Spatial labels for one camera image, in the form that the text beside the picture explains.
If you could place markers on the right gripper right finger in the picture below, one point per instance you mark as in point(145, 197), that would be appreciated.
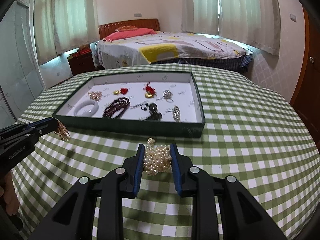
point(221, 207)

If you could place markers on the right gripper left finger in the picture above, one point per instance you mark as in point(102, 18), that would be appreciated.
point(72, 216)

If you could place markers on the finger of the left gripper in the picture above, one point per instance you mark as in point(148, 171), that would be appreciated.
point(43, 126)

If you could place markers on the white jade bangle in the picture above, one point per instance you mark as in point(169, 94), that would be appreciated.
point(87, 108)

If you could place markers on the pearl flower brooch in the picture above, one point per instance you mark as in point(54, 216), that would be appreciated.
point(95, 95)

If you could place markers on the small red knot charm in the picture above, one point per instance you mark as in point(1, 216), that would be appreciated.
point(122, 91)

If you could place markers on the black stone pendant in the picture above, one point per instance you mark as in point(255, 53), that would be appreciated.
point(151, 108)

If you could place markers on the red knot gold charm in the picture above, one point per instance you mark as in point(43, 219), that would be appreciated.
point(149, 91)

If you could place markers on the silver rhinestone brooch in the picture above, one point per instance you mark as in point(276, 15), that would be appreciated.
point(176, 114)

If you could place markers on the person left hand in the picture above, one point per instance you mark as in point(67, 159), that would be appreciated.
point(9, 194)

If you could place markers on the glass wardrobe door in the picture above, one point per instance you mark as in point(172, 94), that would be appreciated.
point(20, 80)

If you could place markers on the dark wooden nightstand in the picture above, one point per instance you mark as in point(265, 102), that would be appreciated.
point(81, 63)

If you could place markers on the red boxes on nightstand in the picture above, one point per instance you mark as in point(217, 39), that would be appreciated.
point(83, 49)

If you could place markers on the left white curtain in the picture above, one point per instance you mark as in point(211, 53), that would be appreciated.
point(63, 25)

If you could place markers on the white curtain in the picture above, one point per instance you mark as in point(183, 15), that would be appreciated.
point(252, 22)
point(63, 25)

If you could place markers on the dark green tray box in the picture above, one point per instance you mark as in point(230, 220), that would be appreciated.
point(155, 103)

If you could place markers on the brown wooden door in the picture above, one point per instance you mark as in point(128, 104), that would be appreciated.
point(305, 99)

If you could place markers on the pink pillow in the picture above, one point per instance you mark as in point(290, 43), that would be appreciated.
point(128, 31)

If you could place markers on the bed with patterned sheet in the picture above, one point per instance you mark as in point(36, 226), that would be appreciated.
point(162, 48)

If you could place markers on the right white curtain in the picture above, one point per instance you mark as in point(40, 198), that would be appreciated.
point(252, 22)

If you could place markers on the wall light switch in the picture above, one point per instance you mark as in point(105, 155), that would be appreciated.
point(293, 18)

